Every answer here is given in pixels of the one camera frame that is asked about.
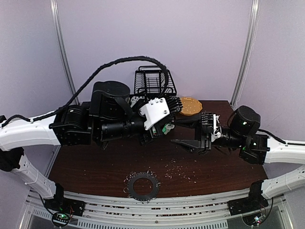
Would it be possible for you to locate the black wire dish rack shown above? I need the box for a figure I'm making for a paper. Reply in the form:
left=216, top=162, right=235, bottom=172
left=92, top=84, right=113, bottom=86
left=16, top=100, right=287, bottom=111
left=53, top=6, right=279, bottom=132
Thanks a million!
left=131, top=65, right=177, bottom=108

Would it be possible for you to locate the metal keyring disc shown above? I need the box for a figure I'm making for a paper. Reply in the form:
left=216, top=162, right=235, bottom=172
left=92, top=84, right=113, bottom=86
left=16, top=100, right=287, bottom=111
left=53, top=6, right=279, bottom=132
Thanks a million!
left=123, top=170, right=161, bottom=204

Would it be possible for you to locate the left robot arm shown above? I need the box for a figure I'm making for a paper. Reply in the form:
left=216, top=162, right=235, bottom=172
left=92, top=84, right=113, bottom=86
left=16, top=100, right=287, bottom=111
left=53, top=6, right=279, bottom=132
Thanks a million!
left=0, top=81, right=183, bottom=212

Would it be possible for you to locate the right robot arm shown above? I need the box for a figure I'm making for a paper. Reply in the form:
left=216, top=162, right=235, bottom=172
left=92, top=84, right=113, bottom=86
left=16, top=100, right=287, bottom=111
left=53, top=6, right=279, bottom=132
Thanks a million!
left=172, top=105, right=305, bottom=211

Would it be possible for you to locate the yellow dotted plate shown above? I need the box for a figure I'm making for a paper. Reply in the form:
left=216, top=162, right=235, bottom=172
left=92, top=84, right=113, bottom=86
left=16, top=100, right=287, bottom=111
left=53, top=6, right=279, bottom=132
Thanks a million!
left=180, top=97, right=203, bottom=116

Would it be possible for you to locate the white black dotted bowl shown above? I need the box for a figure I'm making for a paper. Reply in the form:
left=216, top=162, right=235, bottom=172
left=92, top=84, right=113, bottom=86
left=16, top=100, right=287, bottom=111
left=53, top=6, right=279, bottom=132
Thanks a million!
left=130, top=95, right=142, bottom=108

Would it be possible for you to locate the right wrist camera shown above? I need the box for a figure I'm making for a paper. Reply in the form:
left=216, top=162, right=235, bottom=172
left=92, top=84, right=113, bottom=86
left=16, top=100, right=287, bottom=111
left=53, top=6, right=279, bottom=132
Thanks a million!
left=212, top=114, right=222, bottom=139

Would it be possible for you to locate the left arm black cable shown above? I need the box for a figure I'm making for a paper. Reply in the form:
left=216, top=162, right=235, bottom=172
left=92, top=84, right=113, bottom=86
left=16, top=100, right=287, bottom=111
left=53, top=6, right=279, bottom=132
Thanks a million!
left=0, top=56, right=169, bottom=127

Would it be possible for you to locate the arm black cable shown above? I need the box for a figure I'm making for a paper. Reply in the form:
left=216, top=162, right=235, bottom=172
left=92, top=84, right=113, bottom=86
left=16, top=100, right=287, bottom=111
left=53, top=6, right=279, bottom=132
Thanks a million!
left=226, top=114, right=305, bottom=146
left=0, top=56, right=169, bottom=127

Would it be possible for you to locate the aluminium front rail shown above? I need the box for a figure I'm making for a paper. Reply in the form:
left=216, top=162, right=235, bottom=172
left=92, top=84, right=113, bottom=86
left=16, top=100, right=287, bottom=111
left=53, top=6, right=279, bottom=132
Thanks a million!
left=22, top=187, right=295, bottom=229

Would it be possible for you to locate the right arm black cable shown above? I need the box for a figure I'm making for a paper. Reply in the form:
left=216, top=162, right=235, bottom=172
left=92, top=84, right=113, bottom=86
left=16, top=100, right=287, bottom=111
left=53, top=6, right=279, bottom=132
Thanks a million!
left=226, top=114, right=305, bottom=146

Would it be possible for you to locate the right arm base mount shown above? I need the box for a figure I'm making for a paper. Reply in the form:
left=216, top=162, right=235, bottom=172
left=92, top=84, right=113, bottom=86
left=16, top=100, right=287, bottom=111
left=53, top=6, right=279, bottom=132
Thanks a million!
left=227, top=196, right=269, bottom=216

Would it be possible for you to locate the right aluminium frame post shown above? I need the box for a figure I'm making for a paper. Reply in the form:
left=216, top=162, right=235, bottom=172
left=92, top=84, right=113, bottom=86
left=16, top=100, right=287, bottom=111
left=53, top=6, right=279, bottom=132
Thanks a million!
left=230, top=0, right=260, bottom=109

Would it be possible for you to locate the aluminium frame post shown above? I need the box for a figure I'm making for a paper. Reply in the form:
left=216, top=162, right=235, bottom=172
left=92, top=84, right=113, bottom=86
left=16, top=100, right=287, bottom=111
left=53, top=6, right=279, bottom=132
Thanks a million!
left=230, top=0, right=260, bottom=109
left=50, top=0, right=76, bottom=95

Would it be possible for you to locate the left aluminium frame post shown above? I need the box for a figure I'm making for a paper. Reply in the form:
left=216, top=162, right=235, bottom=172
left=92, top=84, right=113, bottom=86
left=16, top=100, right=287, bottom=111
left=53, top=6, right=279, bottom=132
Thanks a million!
left=50, top=0, right=76, bottom=95

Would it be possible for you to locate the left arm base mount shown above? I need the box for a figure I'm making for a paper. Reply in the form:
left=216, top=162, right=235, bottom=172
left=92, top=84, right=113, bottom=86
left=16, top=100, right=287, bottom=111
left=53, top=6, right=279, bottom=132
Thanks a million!
left=45, top=198, right=85, bottom=216

